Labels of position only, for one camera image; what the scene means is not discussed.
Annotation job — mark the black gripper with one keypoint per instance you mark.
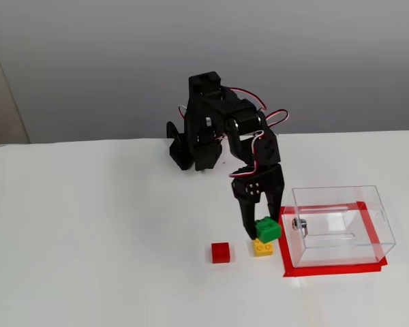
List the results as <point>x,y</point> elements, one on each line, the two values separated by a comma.
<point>265,179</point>

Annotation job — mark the green lego brick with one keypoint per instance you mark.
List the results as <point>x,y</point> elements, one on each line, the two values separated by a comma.
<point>268,231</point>

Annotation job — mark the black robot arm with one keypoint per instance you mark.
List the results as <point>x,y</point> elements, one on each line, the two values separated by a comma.
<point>194,119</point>

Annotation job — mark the yellow lego brick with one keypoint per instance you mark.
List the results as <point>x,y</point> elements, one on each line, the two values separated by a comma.
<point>263,250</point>

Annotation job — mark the red lego brick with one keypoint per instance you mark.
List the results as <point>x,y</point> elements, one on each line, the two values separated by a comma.
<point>221,253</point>

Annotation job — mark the transparent plastic box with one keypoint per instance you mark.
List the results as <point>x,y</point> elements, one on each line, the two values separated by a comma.
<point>337,231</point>

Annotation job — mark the silver cam lock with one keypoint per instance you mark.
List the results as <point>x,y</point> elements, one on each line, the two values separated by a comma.
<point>300,225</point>

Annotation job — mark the red base mat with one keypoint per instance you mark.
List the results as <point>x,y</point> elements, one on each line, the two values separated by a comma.
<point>327,272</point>

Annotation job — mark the black table clamp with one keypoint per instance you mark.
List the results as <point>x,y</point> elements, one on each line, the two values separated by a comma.
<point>177,150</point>

